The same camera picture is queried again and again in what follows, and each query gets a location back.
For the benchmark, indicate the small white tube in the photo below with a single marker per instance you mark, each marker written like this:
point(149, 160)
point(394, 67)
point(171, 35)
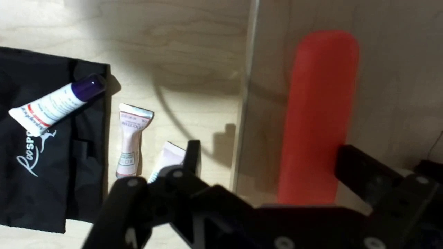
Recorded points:
point(167, 154)

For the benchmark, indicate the light wooden drawer tray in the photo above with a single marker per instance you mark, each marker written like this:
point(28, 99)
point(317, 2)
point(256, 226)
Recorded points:
point(184, 56)

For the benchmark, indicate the black zip pouch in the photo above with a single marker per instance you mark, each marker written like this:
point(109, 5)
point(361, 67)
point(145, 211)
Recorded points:
point(46, 185)

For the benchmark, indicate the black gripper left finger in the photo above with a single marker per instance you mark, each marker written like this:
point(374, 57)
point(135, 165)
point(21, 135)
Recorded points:
point(124, 208)

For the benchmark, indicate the small pink tube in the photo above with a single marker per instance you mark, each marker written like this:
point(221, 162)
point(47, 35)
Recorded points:
point(129, 139)

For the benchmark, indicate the long orange object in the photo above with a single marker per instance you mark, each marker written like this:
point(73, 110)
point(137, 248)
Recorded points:
point(318, 115)

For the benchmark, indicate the white tube purple cap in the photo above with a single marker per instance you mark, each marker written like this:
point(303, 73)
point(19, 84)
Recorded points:
point(50, 108)

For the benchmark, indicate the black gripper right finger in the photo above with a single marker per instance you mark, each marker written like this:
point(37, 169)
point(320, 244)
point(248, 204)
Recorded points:
point(410, 208)

